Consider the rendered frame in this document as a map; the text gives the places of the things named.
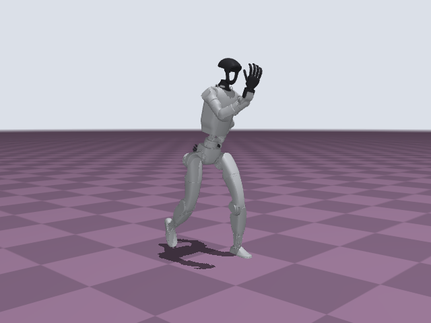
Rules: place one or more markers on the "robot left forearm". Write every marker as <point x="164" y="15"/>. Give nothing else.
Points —
<point x="222" y="139"/>

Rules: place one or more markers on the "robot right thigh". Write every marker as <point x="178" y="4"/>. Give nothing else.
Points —
<point x="193" y="178"/>

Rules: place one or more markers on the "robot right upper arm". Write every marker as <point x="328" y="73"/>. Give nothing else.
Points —
<point x="210" y="96"/>

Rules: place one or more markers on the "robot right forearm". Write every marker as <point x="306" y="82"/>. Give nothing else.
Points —
<point x="236" y="107"/>

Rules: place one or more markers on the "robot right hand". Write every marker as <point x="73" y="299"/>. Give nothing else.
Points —
<point x="252" y="81"/>

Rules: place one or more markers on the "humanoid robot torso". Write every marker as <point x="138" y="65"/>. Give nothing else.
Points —
<point x="211" y="125"/>

